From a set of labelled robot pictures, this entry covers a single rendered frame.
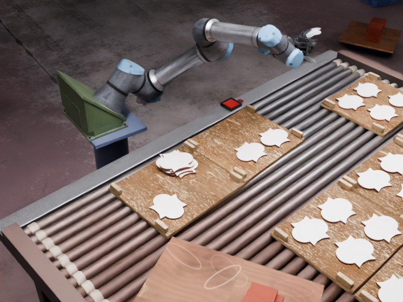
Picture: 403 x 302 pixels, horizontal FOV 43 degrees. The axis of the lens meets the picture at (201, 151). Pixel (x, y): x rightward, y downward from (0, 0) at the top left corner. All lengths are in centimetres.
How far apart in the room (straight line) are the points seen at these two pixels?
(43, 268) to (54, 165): 196
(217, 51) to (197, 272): 107
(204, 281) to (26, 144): 256
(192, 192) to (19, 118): 244
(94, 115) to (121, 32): 309
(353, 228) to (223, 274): 58
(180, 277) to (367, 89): 155
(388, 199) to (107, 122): 125
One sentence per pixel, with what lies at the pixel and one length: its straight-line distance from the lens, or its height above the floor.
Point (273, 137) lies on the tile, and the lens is 230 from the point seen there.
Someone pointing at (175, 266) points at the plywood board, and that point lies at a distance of 163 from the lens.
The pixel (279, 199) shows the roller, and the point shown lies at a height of 92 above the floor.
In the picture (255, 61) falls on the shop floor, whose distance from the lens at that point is 487.
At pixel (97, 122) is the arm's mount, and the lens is 238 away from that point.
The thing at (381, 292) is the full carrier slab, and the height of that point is 95.
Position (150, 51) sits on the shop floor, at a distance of 500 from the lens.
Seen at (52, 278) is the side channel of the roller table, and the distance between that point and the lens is 177.
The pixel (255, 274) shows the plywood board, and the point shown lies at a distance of 163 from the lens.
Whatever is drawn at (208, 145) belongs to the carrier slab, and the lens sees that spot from 224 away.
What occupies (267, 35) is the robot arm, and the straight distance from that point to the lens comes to 197.
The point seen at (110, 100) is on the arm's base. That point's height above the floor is 103.
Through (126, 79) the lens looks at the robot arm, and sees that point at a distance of 239.
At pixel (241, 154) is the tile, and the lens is 219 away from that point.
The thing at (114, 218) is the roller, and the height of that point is 92.
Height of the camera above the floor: 231
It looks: 38 degrees down
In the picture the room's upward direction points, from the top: 2 degrees clockwise
